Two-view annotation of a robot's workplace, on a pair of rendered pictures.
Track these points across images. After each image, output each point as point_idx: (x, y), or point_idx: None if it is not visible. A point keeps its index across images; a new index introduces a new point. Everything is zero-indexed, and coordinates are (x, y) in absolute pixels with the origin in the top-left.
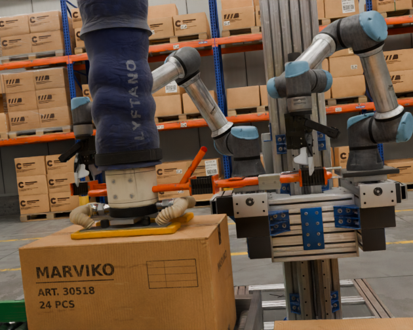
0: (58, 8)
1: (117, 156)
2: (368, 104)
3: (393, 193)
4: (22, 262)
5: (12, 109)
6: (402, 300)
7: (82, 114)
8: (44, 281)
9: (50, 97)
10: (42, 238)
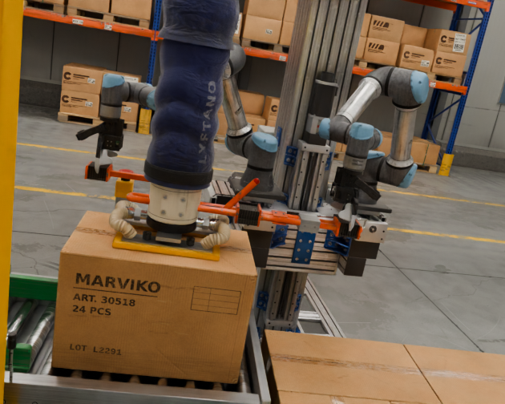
0: None
1: (178, 175)
2: None
3: (384, 232)
4: (62, 266)
5: None
6: (325, 288)
7: (115, 95)
8: (83, 287)
9: None
10: (74, 236)
